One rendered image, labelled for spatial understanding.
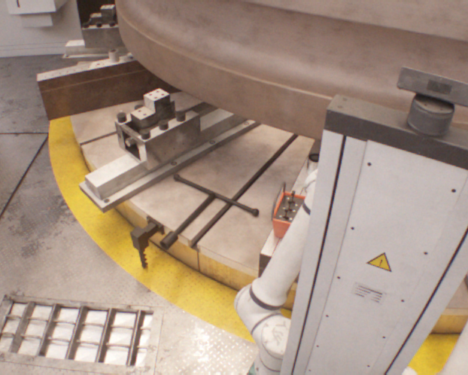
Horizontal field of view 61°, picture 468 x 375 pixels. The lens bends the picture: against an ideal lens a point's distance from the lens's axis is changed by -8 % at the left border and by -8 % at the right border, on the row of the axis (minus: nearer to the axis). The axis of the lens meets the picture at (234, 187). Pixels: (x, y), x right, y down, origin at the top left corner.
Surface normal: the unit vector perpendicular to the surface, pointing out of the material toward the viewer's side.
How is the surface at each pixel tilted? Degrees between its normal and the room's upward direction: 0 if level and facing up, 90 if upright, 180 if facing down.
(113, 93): 90
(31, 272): 0
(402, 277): 90
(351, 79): 62
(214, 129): 71
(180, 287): 0
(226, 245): 0
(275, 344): 10
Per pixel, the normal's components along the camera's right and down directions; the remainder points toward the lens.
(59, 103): 0.37, 0.62
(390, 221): -0.46, 0.58
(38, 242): 0.00, -0.75
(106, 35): -0.01, 0.66
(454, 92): -0.40, 0.15
